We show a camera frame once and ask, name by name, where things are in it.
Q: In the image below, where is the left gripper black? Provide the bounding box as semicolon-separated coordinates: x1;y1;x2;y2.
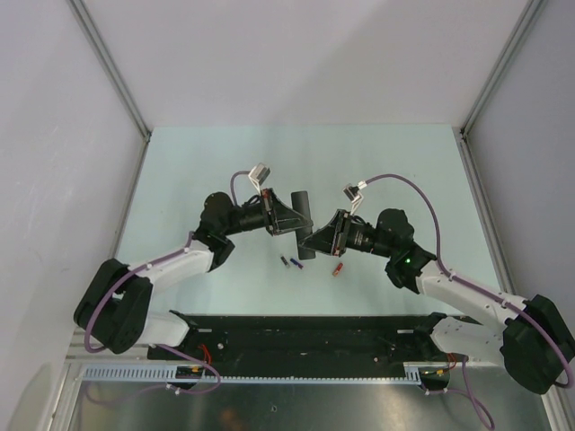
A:
221;187;311;235

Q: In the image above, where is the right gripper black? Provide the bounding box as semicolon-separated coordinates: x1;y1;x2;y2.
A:
298;210;394;259

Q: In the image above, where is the black remote control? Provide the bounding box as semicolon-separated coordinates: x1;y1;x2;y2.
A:
289;190;318;261

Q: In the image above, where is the purple battery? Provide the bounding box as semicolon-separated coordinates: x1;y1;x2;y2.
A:
290;258;304;269

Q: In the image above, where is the red battery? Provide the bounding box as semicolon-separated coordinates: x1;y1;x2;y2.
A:
332;262;343;277

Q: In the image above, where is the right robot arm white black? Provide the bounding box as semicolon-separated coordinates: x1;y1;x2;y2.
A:
299;209;574;394

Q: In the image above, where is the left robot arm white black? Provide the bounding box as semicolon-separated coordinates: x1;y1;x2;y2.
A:
74;189;313;359

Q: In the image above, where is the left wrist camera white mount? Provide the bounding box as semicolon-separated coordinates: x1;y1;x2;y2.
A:
248;163;270;194

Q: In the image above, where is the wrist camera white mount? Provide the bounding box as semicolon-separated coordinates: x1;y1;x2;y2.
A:
342;180;367;216
248;163;270;194

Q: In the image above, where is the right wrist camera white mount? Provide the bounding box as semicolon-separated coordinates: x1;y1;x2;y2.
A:
342;180;367;216

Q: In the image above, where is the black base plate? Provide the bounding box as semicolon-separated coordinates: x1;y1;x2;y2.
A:
176;312;448;376

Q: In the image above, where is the grey slotted cable duct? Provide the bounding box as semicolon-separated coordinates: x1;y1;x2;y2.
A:
83;364;438;385

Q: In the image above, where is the left aluminium frame post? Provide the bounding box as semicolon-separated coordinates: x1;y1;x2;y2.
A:
66;0;152;144

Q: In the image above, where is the aluminium frame post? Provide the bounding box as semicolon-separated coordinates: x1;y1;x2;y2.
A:
459;0;548;139
66;0;152;144

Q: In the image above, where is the aluminium cross rail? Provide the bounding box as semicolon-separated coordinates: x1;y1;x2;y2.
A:
66;327;152;363

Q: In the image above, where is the right aluminium frame post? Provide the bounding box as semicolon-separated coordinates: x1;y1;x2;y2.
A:
459;0;548;139

